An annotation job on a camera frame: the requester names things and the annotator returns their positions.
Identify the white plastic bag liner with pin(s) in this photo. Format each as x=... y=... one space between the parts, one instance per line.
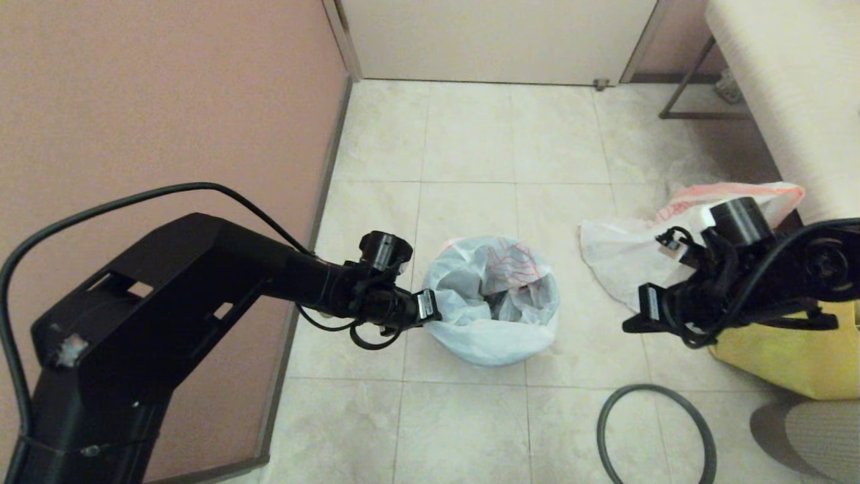
x=470 y=343

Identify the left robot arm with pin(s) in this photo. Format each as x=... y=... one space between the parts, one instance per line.
x=154 y=302

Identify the grey ribbed round pad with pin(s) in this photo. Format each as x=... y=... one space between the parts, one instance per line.
x=820 y=437

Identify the white bag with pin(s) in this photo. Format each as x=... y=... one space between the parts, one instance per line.
x=618 y=255

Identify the grey door frame post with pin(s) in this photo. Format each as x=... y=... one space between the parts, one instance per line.
x=645 y=40
x=342 y=40

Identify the dark grey baseboard strip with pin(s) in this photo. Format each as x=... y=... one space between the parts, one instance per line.
x=275 y=403

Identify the small metal door stop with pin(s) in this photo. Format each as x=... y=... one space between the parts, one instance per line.
x=601 y=85

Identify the white door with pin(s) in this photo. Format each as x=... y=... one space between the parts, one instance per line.
x=497 y=40

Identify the yellow fabric bag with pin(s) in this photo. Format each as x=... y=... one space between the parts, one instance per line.
x=786 y=356

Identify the dark metal table frame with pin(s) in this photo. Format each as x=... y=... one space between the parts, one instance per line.
x=704 y=115

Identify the small clear plastic wrapper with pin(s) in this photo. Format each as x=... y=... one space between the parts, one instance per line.
x=727 y=87

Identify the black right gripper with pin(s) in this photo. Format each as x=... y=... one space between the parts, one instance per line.
x=672 y=306

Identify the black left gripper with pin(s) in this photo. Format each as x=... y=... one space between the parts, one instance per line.
x=403 y=306

